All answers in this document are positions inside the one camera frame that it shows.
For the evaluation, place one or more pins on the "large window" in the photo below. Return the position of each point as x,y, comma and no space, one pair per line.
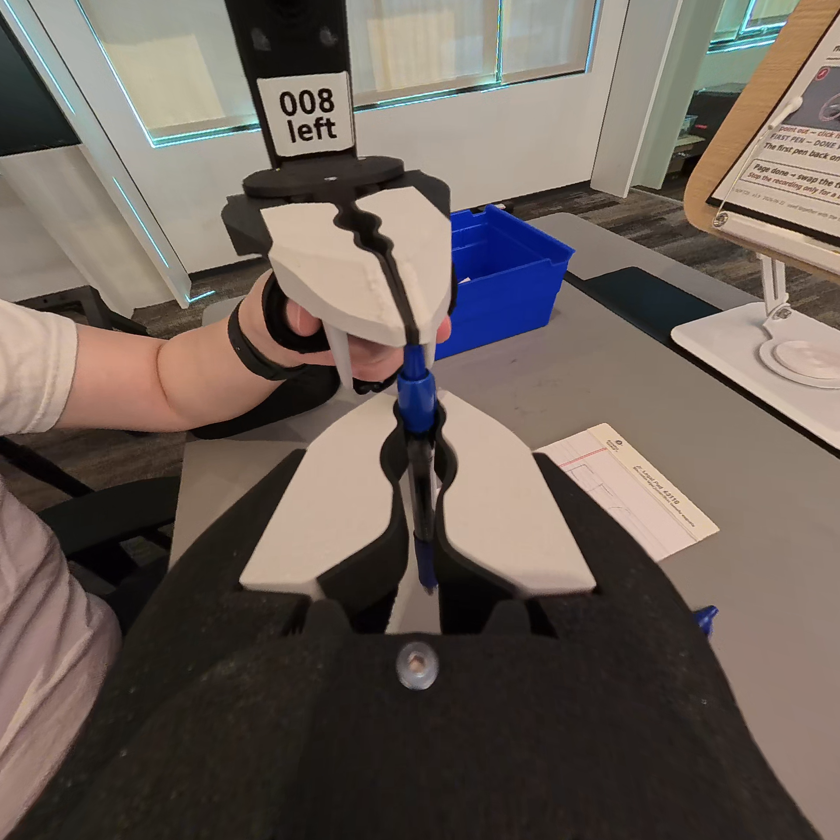
446,39

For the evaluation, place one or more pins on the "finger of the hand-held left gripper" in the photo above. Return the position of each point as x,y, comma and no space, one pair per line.
321,262
420,243

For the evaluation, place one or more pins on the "dark wall screen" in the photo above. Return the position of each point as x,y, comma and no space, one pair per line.
33,85

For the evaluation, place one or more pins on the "white lined notepad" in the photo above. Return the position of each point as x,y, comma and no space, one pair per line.
630,485

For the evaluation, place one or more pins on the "blue retractable pen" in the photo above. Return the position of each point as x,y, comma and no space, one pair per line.
707,620
418,400

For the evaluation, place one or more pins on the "person's left hand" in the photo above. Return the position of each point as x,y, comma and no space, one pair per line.
374,358

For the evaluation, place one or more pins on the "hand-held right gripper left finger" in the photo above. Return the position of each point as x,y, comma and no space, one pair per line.
328,505

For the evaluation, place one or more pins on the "person's white shirt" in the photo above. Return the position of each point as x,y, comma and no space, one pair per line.
39,590

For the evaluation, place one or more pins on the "person's left forearm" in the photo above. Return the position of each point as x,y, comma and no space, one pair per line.
164,374

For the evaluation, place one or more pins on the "blue plastic bin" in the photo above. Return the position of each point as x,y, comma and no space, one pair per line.
512,289

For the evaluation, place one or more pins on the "wooden document stand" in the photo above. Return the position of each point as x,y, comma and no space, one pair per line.
728,138

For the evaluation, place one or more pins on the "black office chair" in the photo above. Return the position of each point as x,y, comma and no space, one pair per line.
111,518

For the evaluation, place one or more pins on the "printed instruction sheet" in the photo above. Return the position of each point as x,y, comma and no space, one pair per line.
800,144

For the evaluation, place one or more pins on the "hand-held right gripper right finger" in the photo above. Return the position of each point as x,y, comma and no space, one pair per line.
512,518

